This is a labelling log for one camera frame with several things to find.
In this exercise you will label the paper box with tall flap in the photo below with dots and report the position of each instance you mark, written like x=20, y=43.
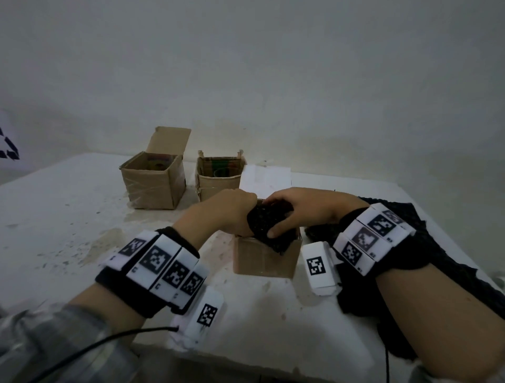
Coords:
x=152, y=189

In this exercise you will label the person's right forearm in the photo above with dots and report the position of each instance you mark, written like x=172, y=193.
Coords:
x=434, y=315

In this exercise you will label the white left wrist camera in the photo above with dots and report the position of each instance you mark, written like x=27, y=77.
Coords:
x=205, y=315

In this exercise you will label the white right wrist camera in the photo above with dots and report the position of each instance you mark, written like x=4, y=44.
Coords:
x=317, y=268

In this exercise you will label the clear glass jar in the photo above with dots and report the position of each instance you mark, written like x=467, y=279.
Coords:
x=222, y=173

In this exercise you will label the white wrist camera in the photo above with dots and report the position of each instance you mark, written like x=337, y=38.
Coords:
x=205, y=315
x=317, y=268

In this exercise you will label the paper box with white lid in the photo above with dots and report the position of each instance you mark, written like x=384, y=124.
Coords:
x=260, y=260

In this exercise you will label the left wrist marker band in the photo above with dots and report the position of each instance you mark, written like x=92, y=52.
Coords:
x=158, y=262

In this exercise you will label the paper box with notched rim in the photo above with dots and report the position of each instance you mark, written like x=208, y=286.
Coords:
x=213, y=189

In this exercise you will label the black bubble wrap piece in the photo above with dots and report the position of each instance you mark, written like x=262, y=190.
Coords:
x=262, y=221

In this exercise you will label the person's left forearm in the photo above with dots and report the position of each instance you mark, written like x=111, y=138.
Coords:
x=79, y=327

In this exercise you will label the black and white wall marker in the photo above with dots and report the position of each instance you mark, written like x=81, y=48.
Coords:
x=8, y=148

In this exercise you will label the person's right hand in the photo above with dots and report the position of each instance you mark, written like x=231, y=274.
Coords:
x=319, y=207

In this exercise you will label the person's left hand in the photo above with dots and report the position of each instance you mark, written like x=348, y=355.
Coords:
x=225, y=213

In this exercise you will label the pile of black bubble wrap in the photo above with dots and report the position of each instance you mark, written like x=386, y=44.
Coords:
x=453, y=256

